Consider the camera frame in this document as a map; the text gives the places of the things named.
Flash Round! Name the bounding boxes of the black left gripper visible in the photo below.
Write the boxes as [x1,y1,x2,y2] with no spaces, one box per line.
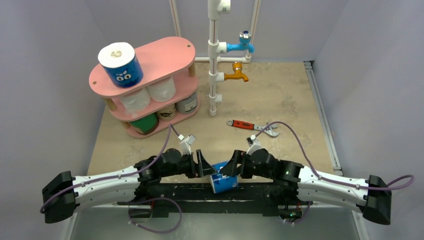
[160,149,217,178]

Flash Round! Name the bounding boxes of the grey toilet paper roll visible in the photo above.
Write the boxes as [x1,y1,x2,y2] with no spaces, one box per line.
[175,91,198,115]

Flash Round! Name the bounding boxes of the green brown roll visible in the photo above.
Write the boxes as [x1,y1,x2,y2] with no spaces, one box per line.
[129,113,159,135]

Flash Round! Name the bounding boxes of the plain white toilet paper roll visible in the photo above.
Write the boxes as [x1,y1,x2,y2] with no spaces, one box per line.
[119,88,151,115]

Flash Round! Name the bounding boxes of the pink three-tier shelf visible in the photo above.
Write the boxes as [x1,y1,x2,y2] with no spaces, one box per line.
[88,36,199,139]

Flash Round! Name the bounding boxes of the blue toilet paper roll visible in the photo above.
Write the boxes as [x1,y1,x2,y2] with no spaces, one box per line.
[97,42,144,88]

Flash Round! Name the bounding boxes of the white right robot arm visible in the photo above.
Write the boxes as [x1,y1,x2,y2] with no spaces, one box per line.
[219,148,392,225]

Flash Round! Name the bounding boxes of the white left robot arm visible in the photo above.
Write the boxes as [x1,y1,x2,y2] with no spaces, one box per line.
[40,148,216,224]

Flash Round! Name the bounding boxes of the orange brass faucet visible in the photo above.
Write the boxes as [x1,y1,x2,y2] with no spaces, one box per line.
[224,61,249,82]

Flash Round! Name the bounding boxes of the blue plastic faucet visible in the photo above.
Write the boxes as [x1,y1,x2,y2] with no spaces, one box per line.
[226,30,255,54]

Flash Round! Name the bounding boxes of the white PVC pipe stand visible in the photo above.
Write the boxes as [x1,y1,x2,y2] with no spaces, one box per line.
[168,0,263,117]

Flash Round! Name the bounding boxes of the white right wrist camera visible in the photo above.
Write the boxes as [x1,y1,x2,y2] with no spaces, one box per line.
[246,134,262,156]

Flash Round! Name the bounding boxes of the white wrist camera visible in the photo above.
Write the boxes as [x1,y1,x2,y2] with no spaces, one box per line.
[178,134,196,155]
[246,134,262,156]

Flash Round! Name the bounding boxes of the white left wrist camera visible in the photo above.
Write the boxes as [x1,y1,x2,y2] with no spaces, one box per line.
[178,134,196,155]

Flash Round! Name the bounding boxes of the red handled adjustable wrench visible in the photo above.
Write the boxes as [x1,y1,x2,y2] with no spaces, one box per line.
[226,119,280,138]

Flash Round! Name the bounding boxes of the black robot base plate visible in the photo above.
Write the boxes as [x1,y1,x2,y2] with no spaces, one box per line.
[117,182,307,218]

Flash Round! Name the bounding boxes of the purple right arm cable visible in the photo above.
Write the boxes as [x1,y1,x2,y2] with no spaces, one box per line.
[255,121,416,192]

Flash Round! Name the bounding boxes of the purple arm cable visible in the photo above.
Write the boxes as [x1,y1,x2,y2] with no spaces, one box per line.
[255,121,416,192]
[39,124,181,214]

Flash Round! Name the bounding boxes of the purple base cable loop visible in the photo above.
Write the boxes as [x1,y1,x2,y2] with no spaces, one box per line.
[127,197,183,234]

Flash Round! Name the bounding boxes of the aluminium frame rail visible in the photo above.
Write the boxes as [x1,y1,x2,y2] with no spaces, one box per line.
[303,60,360,208]

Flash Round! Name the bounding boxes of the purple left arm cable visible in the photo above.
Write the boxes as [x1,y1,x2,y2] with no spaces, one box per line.
[39,124,181,214]

